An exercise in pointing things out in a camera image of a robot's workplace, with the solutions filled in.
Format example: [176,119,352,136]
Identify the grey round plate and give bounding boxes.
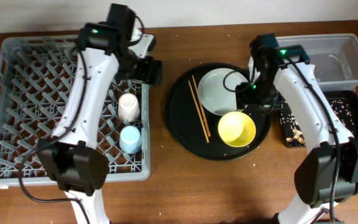
[198,68,248,116]

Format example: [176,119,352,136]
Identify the clear plastic bin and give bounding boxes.
[247,33,358,93]

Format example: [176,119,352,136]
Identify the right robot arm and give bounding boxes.
[235,34,358,224]

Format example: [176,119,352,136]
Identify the blue cup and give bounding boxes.
[119,126,141,154]

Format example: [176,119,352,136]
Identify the food scraps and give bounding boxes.
[285,128,305,147]

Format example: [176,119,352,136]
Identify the black rectangular tray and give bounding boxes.
[280,90,358,148]

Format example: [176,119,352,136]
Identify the pink cup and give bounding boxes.
[117,93,140,122]

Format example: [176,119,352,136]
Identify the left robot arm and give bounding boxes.
[35,3,162,223]

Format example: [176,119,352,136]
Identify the grey dishwasher rack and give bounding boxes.
[0,35,151,189]

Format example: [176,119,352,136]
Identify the wooden chopstick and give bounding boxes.
[192,75,211,138]
[188,81,209,143]

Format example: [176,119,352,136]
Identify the yellow bowl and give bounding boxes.
[218,111,256,147]

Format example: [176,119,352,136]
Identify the round black tray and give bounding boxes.
[165,62,273,161]

